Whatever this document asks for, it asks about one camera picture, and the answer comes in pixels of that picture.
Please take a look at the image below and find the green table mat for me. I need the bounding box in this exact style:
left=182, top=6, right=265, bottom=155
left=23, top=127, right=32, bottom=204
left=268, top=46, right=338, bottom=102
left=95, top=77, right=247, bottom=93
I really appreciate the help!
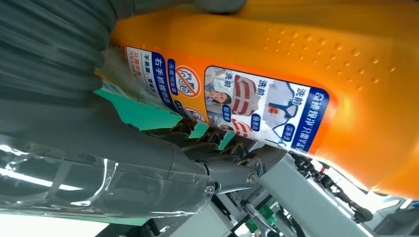
left=94, top=89, right=236, bottom=151

